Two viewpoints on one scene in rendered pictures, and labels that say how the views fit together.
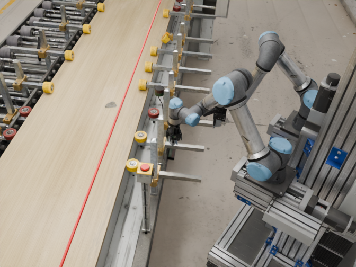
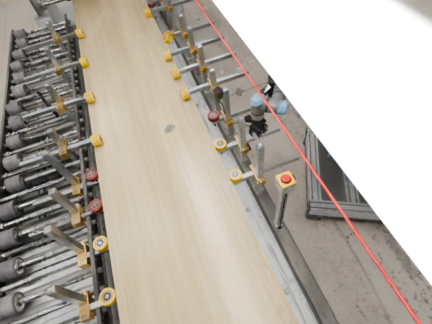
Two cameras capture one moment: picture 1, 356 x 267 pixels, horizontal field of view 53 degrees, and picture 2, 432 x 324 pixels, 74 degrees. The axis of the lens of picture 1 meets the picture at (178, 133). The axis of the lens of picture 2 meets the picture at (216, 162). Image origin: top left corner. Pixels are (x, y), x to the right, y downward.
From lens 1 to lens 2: 85 cm
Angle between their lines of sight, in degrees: 16
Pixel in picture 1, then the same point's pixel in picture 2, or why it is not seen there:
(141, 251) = (288, 246)
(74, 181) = (198, 220)
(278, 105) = not seen: hidden behind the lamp
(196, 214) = (270, 181)
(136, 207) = (249, 207)
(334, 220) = not seen: outside the picture
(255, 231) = (331, 172)
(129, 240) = (265, 240)
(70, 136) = (157, 178)
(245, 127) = not seen: hidden behind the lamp
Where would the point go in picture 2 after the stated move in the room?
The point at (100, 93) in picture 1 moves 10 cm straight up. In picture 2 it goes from (150, 121) to (146, 110)
